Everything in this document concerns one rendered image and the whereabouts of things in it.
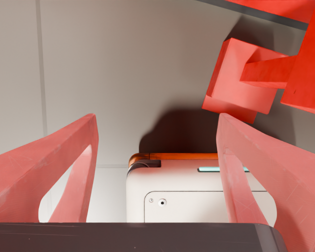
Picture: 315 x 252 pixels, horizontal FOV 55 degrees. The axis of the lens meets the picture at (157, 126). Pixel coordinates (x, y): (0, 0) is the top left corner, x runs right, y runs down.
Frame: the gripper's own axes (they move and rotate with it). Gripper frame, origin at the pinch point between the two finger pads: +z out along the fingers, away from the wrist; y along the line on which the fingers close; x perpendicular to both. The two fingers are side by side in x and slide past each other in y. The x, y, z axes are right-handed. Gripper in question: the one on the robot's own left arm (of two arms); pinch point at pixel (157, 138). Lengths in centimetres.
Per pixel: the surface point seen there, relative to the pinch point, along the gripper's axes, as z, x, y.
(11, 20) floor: 99, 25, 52
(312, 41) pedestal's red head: 30.4, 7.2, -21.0
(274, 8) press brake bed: 86, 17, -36
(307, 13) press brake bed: 81, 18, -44
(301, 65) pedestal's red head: 29.6, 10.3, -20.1
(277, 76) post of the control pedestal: 52, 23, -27
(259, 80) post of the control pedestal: 62, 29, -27
